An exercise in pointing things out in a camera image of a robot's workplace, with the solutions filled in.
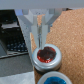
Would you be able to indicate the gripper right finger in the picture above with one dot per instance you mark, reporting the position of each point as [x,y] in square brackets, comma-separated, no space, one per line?
[46,24]

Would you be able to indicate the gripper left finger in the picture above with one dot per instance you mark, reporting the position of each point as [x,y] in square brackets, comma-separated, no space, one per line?
[33,24]

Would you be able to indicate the blue button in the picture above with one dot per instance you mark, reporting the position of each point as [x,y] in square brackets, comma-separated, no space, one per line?
[54,78]

